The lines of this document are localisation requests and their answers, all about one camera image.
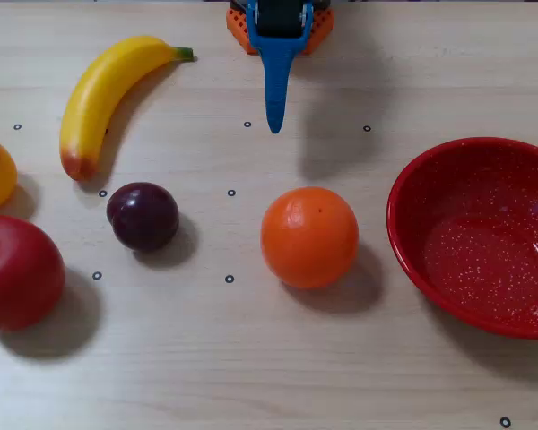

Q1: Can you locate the yellow toy banana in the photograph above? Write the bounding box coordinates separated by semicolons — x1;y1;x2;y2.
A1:
59;35;195;182

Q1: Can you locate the red toy apple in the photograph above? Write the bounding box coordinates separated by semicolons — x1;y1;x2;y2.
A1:
0;214;66;332

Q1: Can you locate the orange robot base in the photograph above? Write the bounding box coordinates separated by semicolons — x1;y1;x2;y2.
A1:
225;0;335;56

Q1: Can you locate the dark purple toy plum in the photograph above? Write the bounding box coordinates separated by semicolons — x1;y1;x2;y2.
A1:
106;181;180;253

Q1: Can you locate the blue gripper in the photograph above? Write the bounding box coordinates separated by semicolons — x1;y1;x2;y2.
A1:
245;0;316;135

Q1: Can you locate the orange toy orange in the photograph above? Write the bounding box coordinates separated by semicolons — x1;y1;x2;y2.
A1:
260;186;360;289

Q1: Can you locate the red speckled bowl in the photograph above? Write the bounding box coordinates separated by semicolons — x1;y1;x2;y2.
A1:
386;136;538;340

